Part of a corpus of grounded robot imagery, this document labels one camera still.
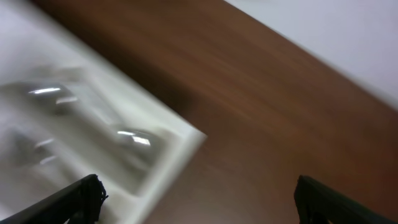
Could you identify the white plastic cutlery tray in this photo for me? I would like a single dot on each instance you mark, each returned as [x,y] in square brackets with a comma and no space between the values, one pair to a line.
[80,141]

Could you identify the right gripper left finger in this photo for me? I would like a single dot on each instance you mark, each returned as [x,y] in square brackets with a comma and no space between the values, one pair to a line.
[79,203]

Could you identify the silver tablespoon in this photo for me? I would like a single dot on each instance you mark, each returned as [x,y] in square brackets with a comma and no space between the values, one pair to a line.
[50,98]
[98,113]

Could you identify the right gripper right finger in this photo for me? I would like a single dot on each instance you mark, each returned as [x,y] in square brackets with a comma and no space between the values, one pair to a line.
[318,204]

